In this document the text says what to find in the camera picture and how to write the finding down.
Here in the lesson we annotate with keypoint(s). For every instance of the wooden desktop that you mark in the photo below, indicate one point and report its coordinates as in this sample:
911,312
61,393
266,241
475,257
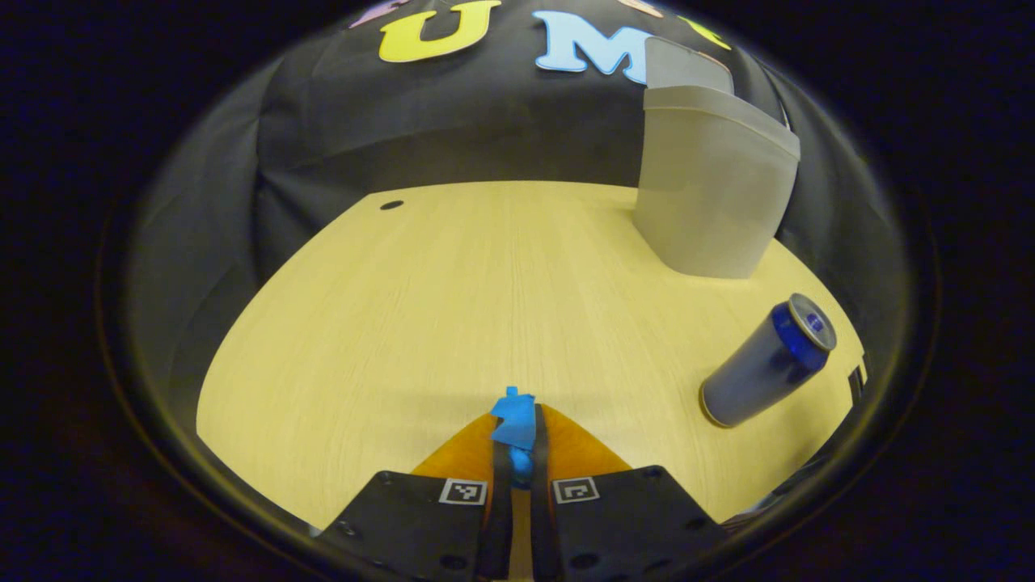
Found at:
485,307

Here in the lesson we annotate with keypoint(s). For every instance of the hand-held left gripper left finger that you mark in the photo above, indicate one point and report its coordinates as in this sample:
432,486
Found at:
497,525

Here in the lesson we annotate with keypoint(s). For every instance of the white desktop garbage bin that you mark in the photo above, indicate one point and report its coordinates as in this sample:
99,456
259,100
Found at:
703,202

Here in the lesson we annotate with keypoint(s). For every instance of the black backdrop cloth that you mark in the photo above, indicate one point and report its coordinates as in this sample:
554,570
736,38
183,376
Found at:
404,121

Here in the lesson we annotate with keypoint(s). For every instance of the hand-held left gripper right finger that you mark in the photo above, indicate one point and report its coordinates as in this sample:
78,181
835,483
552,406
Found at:
543,525

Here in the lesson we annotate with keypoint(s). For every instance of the blue pop can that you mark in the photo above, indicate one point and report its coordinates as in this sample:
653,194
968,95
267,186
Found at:
760,368

